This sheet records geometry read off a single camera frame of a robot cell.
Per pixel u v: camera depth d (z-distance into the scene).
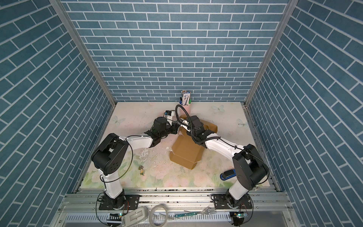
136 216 0.69
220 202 0.74
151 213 0.68
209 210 0.71
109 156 0.50
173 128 0.83
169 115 0.84
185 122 0.79
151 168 0.86
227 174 0.79
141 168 0.86
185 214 0.70
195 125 0.67
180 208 0.74
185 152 0.93
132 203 0.73
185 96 1.02
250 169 0.45
